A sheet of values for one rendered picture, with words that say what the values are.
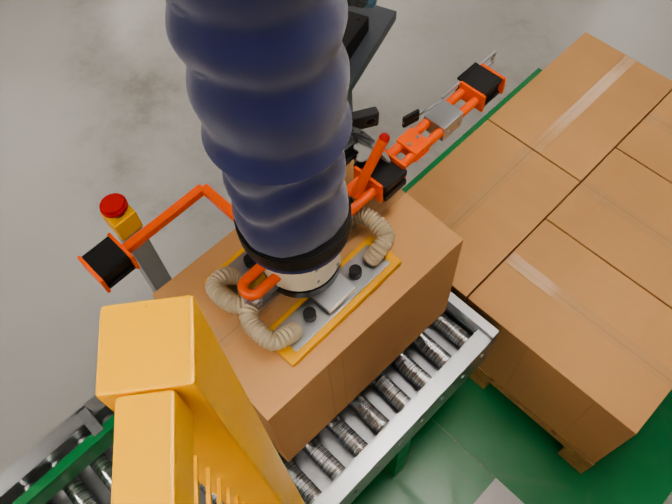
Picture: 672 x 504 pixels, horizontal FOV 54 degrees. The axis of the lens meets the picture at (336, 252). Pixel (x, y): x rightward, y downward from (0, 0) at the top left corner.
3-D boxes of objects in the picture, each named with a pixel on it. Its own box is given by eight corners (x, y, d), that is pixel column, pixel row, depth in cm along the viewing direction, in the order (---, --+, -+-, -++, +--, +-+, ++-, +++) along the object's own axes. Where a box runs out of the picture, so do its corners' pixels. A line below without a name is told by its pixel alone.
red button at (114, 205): (114, 228, 167) (108, 220, 164) (98, 212, 170) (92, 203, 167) (136, 211, 170) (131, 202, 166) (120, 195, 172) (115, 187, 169)
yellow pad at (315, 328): (293, 368, 139) (291, 360, 134) (261, 338, 142) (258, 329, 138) (402, 264, 150) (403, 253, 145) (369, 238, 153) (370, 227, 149)
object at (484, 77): (481, 112, 157) (484, 98, 153) (457, 96, 160) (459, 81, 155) (503, 92, 160) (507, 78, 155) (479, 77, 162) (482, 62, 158)
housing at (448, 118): (443, 143, 153) (445, 130, 149) (421, 127, 156) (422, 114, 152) (462, 125, 156) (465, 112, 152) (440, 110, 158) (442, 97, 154)
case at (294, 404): (288, 462, 168) (267, 421, 133) (192, 356, 183) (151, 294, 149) (446, 310, 187) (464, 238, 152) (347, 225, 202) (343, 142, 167)
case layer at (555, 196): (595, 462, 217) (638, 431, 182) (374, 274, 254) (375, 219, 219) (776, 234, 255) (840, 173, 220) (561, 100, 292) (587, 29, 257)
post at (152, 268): (201, 362, 255) (114, 227, 168) (190, 350, 257) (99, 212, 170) (214, 350, 257) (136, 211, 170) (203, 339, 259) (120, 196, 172)
